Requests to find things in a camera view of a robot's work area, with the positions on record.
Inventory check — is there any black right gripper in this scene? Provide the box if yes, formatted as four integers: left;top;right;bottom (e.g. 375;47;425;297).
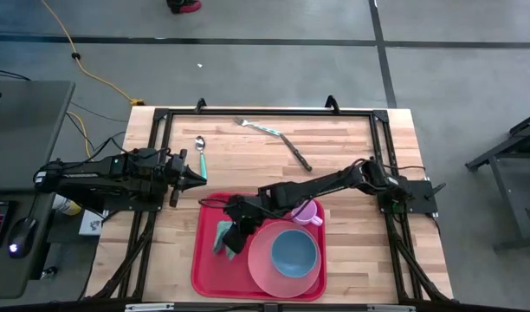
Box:
223;194;266;256

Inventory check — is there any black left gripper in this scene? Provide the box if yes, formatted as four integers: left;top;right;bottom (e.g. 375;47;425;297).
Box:
163;148;208;208

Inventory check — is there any spoon with teal handle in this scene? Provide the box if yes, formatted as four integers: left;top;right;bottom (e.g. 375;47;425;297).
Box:
194;135;209;180

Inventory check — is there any teal cloth napkin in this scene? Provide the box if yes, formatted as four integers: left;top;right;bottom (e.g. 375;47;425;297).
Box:
211;219;238;263

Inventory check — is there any lilac plastic mug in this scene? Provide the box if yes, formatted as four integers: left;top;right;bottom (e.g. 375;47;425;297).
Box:
290;198;325;227

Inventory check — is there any blue plastic bowl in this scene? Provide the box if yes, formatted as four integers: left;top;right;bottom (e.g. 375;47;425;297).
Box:
271;229;318;278

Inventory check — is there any pink plastic plate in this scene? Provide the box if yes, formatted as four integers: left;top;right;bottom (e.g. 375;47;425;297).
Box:
247;220;322;299

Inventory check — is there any knife with black handle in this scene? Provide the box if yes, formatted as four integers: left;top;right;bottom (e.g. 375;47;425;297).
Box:
278;133;313;172

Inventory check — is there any fork with striped handle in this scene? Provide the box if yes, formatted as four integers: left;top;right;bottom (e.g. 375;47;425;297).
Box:
234;116;283;138

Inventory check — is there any red plastic tray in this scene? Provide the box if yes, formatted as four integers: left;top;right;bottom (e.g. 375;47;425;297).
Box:
191;192;327;303

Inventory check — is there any white cardboard box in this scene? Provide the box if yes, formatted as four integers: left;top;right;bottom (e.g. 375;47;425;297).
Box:
78;209;110;237

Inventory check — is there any yellow round container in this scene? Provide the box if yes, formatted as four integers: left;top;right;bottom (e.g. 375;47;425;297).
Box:
52;194;82;217

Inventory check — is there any grey desk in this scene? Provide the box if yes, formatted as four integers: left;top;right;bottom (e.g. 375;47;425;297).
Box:
0;80;76;300

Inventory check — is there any black computer mouse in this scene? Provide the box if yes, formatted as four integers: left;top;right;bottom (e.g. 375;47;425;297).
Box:
7;216;38;260

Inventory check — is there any dark grey side table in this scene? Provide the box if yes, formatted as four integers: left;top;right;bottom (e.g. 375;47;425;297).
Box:
465;110;530;251

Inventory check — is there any yellow extension cable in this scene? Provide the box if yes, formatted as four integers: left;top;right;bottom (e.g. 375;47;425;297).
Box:
40;0;145;107

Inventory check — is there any thin yellow cable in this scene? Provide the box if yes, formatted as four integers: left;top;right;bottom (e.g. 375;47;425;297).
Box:
67;111;95;159

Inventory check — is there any silver metal bracket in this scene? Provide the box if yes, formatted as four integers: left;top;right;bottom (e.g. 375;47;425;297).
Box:
125;302;175;312
366;304;417;312

